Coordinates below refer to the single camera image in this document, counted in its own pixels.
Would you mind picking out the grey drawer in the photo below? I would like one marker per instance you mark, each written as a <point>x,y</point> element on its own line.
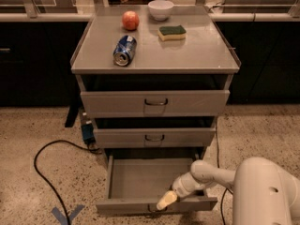
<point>154,103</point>
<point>154,137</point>
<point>135,185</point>

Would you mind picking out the grey bottom drawer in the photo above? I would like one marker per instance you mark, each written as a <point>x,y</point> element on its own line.
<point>135,185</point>

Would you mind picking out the grey middle drawer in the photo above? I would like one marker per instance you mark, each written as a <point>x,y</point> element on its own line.
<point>154,137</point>

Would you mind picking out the grey top drawer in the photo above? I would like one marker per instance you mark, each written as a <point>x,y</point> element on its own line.
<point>154,103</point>

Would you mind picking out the orange apple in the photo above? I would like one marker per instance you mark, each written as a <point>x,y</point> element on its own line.
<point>130,20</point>

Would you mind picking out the blue tape mark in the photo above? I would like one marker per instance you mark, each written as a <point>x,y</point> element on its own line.
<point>66,219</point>

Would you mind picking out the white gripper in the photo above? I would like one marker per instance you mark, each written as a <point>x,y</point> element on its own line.
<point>182,187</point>

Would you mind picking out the blue power box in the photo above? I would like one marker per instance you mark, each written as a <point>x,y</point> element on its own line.
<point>87,133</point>

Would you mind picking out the white bowl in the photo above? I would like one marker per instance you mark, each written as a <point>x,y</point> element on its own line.
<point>160,10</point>

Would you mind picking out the long counter ledge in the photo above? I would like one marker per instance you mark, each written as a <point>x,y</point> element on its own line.
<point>216,17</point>

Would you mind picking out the blue soda can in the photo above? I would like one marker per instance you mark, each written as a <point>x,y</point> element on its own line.
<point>124,51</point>

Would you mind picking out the green yellow sponge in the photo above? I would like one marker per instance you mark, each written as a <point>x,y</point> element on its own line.
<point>171,32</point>

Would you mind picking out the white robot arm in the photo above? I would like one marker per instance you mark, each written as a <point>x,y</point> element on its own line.
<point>263,193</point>

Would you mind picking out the grey drawer cabinet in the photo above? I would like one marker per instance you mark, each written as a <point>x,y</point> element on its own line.
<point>201,61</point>

